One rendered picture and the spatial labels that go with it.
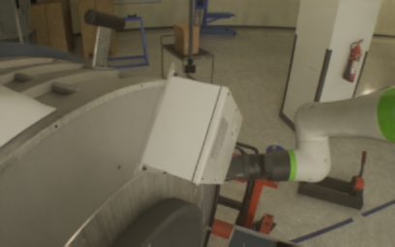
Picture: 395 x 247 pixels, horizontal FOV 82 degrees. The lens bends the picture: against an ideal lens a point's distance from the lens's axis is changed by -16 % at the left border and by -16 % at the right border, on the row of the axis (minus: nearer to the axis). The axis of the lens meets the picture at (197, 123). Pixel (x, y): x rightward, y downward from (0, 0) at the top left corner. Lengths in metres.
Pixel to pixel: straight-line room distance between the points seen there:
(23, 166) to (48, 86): 0.18
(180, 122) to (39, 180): 0.27
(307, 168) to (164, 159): 0.43
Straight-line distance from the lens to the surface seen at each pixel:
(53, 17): 6.82
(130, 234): 0.55
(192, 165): 0.47
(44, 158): 0.33
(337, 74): 3.52
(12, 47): 0.79
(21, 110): 0.34
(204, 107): 0.49
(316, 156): 0.78
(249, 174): 0.74
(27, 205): 0.34
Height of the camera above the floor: 2.01
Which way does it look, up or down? 32 degrees down
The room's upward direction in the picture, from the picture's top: 3 degrees clockwise
